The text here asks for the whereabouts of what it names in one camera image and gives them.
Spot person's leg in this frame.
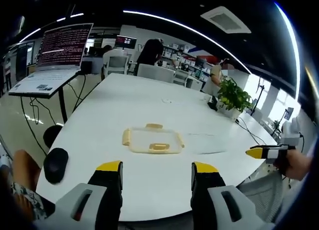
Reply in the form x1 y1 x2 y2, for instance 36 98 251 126
10 149 41 191

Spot grey mesh chair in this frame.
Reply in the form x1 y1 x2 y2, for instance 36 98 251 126
236 169 285 224

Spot shelf with white boxes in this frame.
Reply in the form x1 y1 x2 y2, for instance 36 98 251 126
161 42 217 79

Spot black round stool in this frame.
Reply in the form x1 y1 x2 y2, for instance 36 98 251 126
42 124 63 148

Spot wall monitor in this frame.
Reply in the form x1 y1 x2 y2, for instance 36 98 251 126
115 35 138 50

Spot small black device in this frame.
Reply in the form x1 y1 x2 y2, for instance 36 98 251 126
207 95 220 112

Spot patterned shorts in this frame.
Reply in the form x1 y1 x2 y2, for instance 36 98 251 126
9 181 56 222

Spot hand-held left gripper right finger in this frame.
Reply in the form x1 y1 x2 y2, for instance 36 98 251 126
190 161 275 230

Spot black floor cable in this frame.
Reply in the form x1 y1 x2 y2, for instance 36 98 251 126
19 74 87 156

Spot open white laptop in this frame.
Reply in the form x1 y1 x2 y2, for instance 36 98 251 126
8 22 94 99

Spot person's right hand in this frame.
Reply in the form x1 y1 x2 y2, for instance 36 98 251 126
273 148 313 181

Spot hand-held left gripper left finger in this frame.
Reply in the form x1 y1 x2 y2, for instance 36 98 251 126
32 160 124 230

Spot ceiling air vent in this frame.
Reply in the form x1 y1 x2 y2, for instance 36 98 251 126
200 5 252 34

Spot black computer mouse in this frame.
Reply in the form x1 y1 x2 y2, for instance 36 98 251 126
43 147 69 184

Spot black tripod stand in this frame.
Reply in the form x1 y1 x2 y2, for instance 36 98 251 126
250 75 265 116

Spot green potted plant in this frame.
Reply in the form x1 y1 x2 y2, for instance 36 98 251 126
216 76 253 120

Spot clear lid with yellow buckles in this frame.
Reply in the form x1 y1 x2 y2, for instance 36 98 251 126
121 123 186 155

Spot black laptop stand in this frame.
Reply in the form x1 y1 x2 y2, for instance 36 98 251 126
19 72 87 124

